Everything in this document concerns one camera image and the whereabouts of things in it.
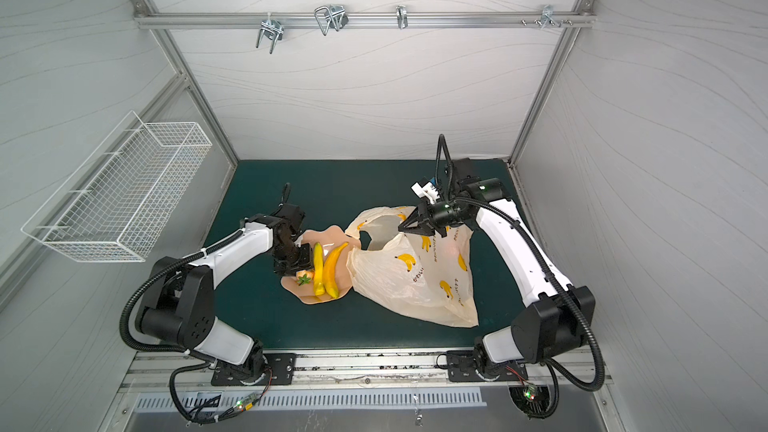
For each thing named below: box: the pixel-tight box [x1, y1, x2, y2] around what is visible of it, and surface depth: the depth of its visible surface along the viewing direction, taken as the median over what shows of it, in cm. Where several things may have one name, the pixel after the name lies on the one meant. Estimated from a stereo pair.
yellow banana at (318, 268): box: [313, 242, 325, 297], surface depth 88 cm
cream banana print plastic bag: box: [345, 206, 479, 328], surface depth 76 cm
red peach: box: [296, 270, 314, 286], surface depth 86 cm
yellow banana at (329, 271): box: [323, 242, 349, 299], surface depth 91 cm
